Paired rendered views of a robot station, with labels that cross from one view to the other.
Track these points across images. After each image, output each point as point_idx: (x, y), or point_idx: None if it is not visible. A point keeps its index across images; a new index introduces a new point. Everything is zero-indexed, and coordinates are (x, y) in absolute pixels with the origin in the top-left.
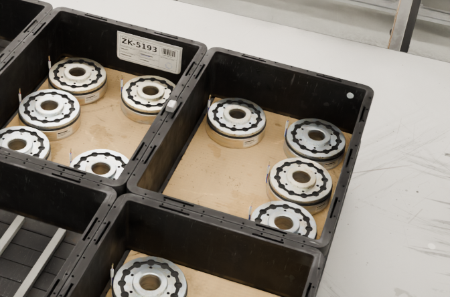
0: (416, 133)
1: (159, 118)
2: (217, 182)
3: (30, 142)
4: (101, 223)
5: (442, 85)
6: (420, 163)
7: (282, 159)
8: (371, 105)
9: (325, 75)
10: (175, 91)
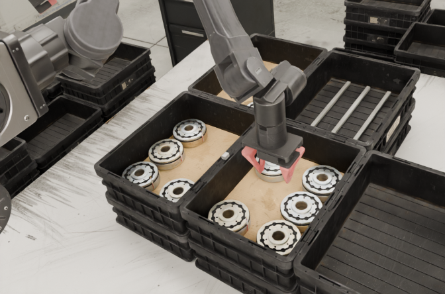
0: (36, 259)
1: (234, 151)
2: (208, 165)
3: (314, 177)
4: None
5: None
6: (57, 234)
7: (163, 177)
8: (44, 291)
9: (114, 177)
10: (218, 169)
